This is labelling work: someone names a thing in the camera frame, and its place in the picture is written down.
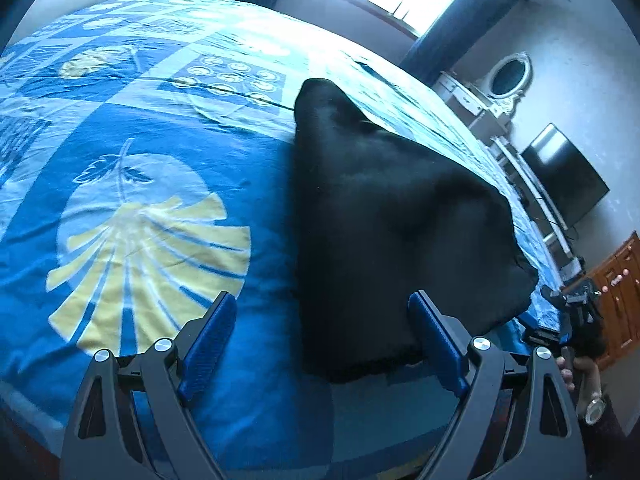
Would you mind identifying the black pants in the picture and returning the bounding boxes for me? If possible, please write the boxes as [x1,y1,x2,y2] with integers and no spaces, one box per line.
[290,77,541,385]

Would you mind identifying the black flat television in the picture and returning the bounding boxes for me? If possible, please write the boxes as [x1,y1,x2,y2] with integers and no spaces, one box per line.
[520,122,611,226]

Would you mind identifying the person's right hand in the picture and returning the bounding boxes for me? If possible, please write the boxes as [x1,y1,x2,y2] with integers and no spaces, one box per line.
[556,355,577,392]

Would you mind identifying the blue patterned bed sheet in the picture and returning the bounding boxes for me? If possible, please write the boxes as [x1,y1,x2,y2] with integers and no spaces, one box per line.
[0,0,566,480]

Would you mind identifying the clear wrist bracelet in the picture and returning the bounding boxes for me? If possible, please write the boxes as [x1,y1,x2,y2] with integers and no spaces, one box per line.
[582,395,607,424]

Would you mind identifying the oval white-framed mirror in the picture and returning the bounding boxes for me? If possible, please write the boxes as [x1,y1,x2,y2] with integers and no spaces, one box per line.
[482,52,533,116]

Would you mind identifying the white dresser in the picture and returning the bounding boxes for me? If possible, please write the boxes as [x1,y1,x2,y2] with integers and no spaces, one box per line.
[432,71,511,146]

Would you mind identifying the person's right forearm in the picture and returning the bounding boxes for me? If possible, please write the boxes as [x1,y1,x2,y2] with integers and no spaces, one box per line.
[574,356,637,480]

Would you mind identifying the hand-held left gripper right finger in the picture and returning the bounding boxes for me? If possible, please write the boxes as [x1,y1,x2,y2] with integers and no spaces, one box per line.
[407,290,588,480]

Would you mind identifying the brown wooden cabinet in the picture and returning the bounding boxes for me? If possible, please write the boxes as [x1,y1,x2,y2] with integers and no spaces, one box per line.
[582,230,640,368]

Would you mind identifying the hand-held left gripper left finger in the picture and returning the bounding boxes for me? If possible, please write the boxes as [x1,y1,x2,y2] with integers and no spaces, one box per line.
[60,291,238,480]

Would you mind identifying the white television stand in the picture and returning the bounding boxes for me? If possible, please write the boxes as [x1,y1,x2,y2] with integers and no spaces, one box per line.
[490,135,583,273]

